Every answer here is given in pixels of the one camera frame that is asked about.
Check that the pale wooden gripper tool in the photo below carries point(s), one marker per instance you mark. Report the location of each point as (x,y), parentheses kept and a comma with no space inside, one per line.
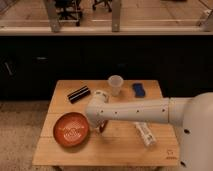
(95,129)

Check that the red ceramic bowl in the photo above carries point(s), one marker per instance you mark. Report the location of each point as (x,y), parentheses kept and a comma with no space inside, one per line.
(71,129)

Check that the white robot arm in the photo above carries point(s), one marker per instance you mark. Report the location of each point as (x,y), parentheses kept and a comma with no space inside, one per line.
(193,114)

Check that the black ribbed rectangular case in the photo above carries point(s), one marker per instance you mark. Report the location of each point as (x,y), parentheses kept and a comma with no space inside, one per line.
(78,94)

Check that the white tube bottle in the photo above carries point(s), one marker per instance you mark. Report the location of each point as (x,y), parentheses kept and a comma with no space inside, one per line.
(146,134)

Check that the translucent plastic cup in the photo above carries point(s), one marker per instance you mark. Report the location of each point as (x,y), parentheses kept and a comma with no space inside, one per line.
(115,82)

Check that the blue sponge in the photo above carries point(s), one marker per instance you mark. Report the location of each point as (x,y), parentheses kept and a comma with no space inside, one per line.
(139,90)

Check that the black office chair left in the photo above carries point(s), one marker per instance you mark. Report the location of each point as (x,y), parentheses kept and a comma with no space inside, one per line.
(69,9)

